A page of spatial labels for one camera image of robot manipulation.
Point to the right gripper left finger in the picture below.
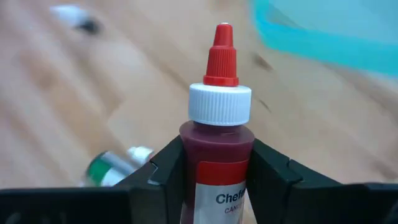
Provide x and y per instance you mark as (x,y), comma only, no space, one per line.
(164,193)

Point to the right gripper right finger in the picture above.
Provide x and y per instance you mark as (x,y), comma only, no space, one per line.
(273,193)

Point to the small green label bottle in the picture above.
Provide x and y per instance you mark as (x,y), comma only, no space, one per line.
(105,169)

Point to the large dark red bottle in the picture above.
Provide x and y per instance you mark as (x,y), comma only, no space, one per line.
(217,146)

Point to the green translucent plastic tray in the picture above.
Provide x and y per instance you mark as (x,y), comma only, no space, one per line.
(326,31)

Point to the small red label bottle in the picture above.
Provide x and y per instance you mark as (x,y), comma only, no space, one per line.
(71,15)

